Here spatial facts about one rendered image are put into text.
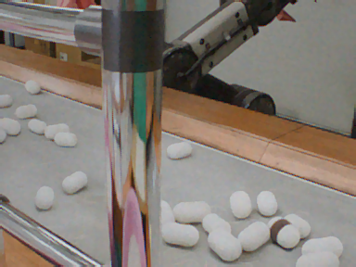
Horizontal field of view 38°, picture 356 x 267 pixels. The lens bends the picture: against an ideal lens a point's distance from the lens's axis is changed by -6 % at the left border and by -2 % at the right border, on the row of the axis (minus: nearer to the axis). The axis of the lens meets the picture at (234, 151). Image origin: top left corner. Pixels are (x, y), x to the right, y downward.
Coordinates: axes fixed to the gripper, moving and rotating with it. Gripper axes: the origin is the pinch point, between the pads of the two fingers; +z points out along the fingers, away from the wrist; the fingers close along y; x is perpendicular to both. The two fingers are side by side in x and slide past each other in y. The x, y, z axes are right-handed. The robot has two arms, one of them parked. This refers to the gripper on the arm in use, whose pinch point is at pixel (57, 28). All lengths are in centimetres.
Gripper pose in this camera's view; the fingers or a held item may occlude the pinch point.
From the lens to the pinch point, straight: 81.6
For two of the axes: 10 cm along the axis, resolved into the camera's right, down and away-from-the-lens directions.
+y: 7.8, 2.7, -5.6
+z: -5.2, 7.8, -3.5
